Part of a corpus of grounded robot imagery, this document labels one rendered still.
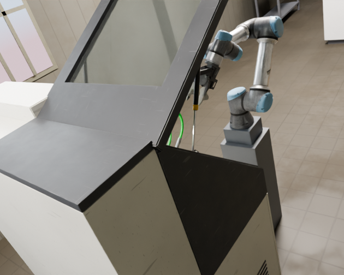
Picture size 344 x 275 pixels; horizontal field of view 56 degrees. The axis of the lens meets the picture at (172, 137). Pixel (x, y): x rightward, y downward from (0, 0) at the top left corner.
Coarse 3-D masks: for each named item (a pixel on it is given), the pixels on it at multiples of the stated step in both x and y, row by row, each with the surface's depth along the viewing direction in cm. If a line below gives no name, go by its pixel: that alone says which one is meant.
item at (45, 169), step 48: (0, 144) 123; (48, 144) 110; (96, 144) 100; (144, 144) 92; (0, 192) 128; (48, 192) 86; (96, 192) 80; (144, 192) 93; (48, 240) 123; (96, 240) 83; (144, 240) 96
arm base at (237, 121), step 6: (234, 114) 196; (240, 114) 195; (246, 114) 196; (234, 120) 198; (240, 120) 196; (246, 120) 196; (252, 120) 199; (234, 126) 199; (240, 126) 197; (246, 126) 197
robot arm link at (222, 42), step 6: (222, 30) 150; (216, 36) 151; (222, 36) 149; (228, 36) 149; (216, 42) 150; (222, 42) 149; (228, 42) 150; (210, 48) 153; (216, 48) 150; (222, 48) 150; (228, 48) 152; (222, 54) 151
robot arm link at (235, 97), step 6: (234, 90) 194; (240, 90) 190; (228, 96) 192; (234, 96) 189; (240, 96) 189; (228, 102) 196; (234, 102) 191; (240, 102) 188; (234, 108) 194; (240, 108) 191
